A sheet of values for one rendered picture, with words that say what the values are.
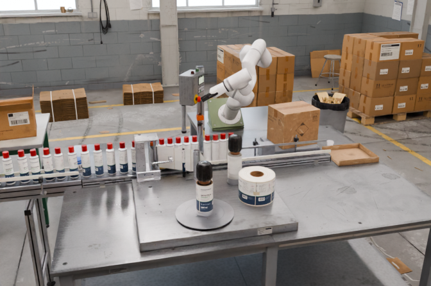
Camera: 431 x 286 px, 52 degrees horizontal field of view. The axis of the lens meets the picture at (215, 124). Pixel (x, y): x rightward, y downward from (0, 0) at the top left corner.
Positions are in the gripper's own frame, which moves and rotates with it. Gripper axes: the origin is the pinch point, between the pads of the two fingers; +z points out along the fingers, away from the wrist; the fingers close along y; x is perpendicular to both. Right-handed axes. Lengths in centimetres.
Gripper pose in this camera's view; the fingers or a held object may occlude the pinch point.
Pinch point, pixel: (204, 98)
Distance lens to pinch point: 274.2
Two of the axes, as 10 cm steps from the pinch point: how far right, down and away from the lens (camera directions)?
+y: -0.3, 3.4, -9.4
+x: 5.0, 8.2, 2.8
